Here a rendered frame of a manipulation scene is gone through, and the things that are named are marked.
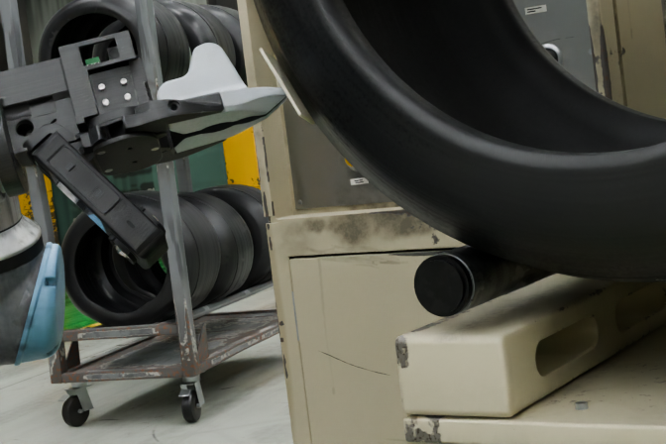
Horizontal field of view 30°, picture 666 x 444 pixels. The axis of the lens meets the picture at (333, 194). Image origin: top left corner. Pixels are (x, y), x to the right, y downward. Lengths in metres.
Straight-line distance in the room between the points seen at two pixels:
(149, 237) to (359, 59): 0.19
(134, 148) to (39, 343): 0.40
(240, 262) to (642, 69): 3.57
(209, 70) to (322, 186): 0.92
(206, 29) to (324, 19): 4.21
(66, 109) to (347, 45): 0.21
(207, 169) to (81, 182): 10.77
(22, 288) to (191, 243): 3.44
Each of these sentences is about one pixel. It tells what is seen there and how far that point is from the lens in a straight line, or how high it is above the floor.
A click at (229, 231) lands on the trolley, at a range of 5.06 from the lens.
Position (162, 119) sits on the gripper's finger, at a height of 1.04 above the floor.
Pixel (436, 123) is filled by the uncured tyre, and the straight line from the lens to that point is 0.84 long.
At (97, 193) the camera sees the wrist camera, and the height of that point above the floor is 0.99.
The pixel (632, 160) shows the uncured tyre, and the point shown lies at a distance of 0.78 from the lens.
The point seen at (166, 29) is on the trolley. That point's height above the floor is 1.46.
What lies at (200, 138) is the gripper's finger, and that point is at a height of 1.02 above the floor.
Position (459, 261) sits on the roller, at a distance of 0.88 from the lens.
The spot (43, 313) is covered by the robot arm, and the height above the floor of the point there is 0.88.
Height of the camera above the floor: 1.02
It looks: 3 degrees down
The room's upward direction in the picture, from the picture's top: 7 degrees counter-clockwise
